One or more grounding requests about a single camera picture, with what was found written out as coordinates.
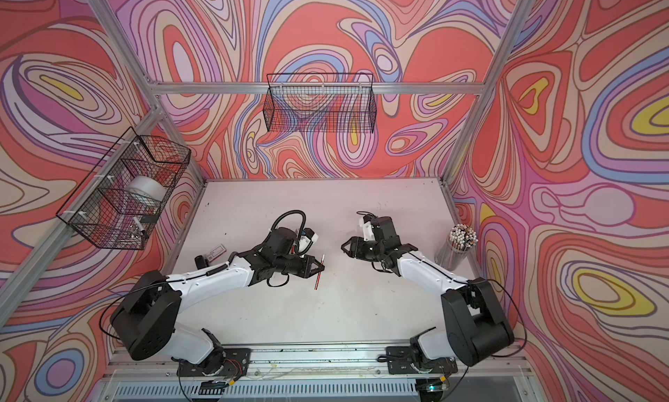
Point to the left black wire basket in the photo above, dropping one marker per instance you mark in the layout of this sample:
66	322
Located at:
103	213

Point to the silver tape roll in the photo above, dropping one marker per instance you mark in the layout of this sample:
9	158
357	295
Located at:
146	190

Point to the dark red carving knife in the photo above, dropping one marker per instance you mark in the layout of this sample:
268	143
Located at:
319	274

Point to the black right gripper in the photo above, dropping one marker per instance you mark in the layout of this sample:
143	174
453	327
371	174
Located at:
359	250

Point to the aluminium frame corner post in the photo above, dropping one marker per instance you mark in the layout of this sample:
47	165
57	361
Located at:
121	46

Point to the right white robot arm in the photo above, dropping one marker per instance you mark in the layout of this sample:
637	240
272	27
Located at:
475	324

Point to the back black wire basket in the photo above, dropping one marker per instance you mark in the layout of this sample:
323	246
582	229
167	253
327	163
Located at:
327	102

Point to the black wire basket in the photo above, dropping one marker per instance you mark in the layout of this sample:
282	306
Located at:
327	102
103	213

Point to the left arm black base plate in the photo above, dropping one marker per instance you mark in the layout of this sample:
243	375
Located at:
228	363

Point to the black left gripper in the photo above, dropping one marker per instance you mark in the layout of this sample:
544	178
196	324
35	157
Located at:
307	270

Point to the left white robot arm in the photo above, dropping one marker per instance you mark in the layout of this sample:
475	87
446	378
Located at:
147	319

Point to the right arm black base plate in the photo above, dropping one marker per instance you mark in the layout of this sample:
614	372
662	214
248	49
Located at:
404	360

